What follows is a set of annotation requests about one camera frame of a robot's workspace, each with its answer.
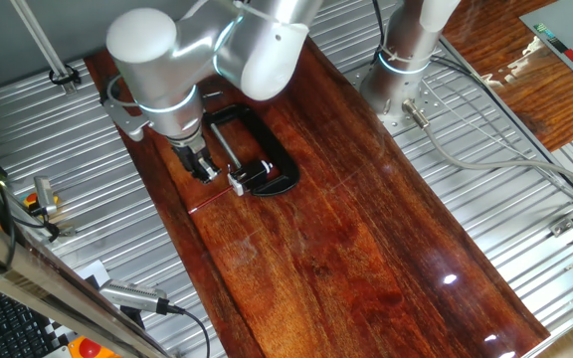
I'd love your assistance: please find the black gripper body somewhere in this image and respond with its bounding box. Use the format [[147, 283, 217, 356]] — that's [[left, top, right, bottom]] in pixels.
[[168, 132, 209, 171]]

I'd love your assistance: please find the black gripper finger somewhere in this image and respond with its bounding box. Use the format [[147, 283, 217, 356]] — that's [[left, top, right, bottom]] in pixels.
[[186, 155, 209, 183], [198, 152, 222, 185]]

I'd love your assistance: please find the red pencil with eraser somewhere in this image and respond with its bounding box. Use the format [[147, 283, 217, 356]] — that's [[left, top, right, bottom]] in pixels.
[[187, 185, 235, 216]]

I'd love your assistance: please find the black and white pencil sharpener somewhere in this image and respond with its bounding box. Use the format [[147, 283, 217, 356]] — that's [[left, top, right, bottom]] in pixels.
[[226, 159, 275, 197]]

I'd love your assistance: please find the black C-clamp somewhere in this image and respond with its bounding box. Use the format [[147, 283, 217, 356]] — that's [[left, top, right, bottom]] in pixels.
[[200, 89, 301, 198]]

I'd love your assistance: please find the aluminium pole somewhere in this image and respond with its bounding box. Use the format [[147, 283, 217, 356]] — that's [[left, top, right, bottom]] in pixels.
[[9, 0, 80, 96]]

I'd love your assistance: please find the red round button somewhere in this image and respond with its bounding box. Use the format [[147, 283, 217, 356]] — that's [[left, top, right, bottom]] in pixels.
[[66, 334, 122, 358]]

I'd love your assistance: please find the black and white marker sheet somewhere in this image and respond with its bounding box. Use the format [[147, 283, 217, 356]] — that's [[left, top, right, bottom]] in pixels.
[[41, 315, 78, 351]]

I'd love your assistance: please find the black keyboard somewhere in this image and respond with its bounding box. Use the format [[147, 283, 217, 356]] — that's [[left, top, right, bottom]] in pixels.
[[0, 276, 55, 358]]

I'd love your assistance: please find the grey board with coloured blocks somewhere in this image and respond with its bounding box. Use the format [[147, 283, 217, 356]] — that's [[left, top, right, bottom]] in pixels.
[[517, 0, 573, 101]]

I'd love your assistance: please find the silver finned camera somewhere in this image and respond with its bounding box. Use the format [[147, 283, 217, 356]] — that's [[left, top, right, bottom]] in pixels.
[[96, 277, 172, 316]]

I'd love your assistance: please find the black zip tie ring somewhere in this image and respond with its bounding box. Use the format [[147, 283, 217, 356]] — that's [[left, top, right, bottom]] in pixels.
[[48, 63, 83, 88]]

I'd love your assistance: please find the black camera cable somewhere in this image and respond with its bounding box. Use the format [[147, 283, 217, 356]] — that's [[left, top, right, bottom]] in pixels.
[[165, 302, 212, 358]]

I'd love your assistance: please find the steel frame bar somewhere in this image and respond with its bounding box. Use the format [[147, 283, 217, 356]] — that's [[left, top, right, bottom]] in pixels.
[[0, 204, 169, 358]]

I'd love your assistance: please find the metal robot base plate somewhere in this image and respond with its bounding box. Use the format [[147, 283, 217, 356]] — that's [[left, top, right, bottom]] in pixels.
[[349, 38, 448, 136]]

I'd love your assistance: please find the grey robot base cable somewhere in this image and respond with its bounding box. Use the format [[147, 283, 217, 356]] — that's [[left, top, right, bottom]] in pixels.
[[400, 97, 573, 196]]

